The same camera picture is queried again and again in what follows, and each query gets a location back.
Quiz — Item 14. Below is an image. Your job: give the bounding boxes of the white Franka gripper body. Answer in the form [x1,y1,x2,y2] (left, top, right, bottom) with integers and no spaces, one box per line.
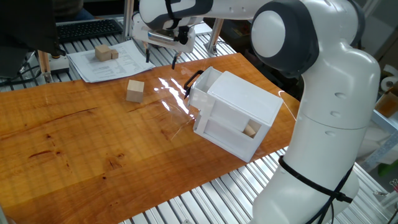
[132,12,197,54]

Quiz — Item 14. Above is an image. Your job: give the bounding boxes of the light wooden cube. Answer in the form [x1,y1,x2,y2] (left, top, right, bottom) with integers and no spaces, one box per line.
[126,79,146,104]

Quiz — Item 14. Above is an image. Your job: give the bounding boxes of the white drawer with black handle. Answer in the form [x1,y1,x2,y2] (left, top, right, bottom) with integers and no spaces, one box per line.
[183,66,254,133]

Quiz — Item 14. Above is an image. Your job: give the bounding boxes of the white plastic drawer cabinet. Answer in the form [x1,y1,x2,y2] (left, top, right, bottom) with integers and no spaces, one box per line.
[193,70,284,164]

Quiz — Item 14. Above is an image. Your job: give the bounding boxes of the printed white paper sheets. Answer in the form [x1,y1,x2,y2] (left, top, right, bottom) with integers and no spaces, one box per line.
[67,39,156,84]

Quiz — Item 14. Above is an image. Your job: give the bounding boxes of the large wooden block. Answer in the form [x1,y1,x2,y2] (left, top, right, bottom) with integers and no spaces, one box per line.
[95,44,113,62]

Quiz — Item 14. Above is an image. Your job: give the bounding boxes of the black computer keyboard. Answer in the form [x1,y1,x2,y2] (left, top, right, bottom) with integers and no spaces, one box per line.
[57,19,124,44]

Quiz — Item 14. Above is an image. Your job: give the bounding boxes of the white clamp base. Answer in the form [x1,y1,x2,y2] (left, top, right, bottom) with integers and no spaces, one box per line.
[49,55,70,75]

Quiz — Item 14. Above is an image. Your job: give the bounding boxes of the person in dark clothing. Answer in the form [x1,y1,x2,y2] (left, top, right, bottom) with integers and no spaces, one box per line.
[52,0,95,22]

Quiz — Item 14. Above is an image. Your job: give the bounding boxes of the pale wooden block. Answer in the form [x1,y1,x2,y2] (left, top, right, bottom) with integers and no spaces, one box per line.
[242,120,262,139]

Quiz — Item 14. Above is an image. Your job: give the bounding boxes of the clamped wooden stick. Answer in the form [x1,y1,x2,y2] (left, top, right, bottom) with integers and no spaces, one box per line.
[37,50,52,83]

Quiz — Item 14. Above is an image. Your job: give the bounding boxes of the wood pattern table mat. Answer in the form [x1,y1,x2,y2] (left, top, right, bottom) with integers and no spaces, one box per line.
[0,52,301,224]

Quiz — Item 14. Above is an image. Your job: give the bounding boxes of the white paper roll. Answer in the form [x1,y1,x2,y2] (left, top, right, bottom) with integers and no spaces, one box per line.
[381,64,398,91]

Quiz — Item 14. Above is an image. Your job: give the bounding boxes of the brown container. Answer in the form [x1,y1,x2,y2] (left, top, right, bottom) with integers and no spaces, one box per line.
[374,91,398,118]

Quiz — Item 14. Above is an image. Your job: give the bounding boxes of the grey metal shelf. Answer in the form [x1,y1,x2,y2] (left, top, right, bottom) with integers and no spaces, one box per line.
[362,110,398,174]

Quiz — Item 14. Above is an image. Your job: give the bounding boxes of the bright green object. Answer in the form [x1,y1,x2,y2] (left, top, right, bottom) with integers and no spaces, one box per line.
[377,160,398,175]

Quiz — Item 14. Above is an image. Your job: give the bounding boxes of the aluminium post with foot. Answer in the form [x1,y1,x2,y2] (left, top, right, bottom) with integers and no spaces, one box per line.
[204,17,225,57]

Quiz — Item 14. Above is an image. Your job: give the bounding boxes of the aluminium frame post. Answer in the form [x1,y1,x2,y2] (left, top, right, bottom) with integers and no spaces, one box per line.
[122,0,136,43]

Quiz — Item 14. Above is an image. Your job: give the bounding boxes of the aluminium frame rail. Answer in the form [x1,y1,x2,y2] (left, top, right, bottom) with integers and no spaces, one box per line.
[55,11,137,26]

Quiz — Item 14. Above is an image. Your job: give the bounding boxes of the thin black cable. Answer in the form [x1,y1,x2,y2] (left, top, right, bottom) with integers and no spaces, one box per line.
[0,61,43,88]

